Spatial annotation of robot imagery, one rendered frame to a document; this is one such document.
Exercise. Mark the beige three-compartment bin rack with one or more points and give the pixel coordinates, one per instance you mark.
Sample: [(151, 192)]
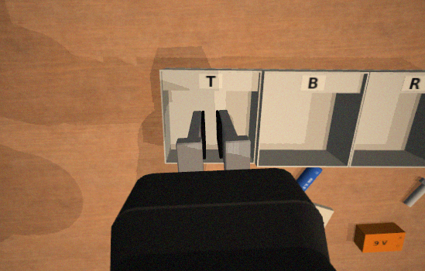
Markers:
[(310, 120)]

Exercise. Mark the beige domino tile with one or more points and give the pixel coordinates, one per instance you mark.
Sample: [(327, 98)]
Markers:
[(325, 211)]

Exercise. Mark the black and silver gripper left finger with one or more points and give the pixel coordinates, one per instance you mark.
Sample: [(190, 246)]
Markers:
[(191, 151)]

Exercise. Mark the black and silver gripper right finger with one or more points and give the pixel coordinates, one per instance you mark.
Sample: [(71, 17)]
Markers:
[(233, 148)]

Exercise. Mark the orange battery block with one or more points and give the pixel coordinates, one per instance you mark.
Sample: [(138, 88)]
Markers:
[(379, 237)]

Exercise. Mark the grey hex-head bolt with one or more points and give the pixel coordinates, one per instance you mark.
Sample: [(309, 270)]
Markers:
[(417, 194)]

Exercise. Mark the blue aa battery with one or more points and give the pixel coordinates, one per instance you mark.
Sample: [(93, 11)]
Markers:
[(308, 176)]

